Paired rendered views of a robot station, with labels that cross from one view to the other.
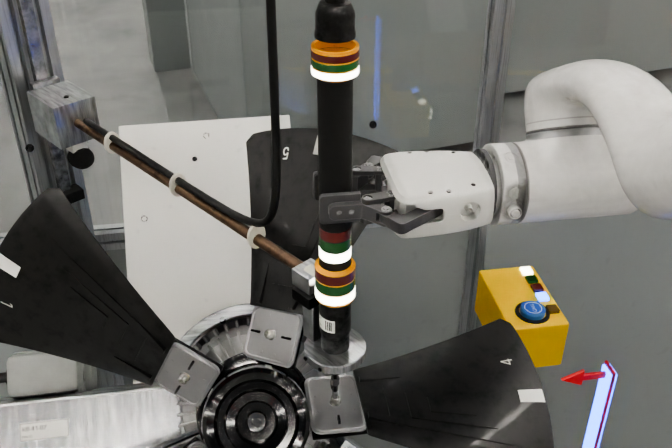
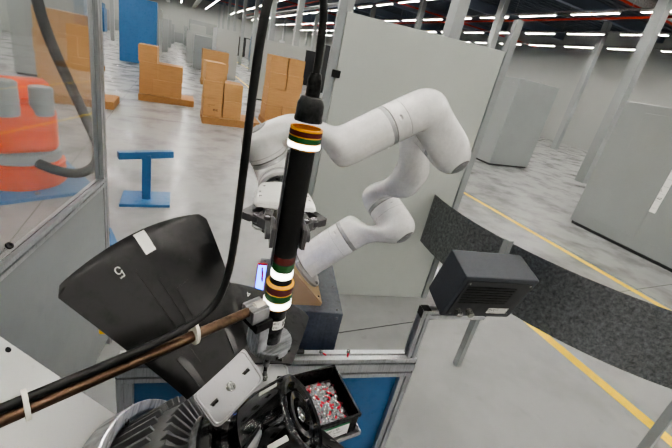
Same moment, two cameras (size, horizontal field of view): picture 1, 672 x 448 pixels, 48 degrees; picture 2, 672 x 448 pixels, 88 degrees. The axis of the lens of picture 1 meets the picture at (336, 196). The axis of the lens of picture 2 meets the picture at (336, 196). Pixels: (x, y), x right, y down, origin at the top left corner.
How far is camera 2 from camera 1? 0.81 m
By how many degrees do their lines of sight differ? 85
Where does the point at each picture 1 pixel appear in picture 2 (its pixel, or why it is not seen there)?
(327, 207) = (305, 237)
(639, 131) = (345, 134)
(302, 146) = (131, 256)
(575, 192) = not seen: hidden behind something
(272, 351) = (241, 392)
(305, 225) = (193, 301)
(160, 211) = not seen: outside the picture
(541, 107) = (274, 145)
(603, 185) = not seen: hidden behind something
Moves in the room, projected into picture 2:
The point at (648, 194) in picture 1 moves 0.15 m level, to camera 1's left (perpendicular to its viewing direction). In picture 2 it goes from (360, 155) to (370, 177)
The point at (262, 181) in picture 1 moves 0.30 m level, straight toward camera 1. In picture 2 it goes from (114, 311) to (346, 323)
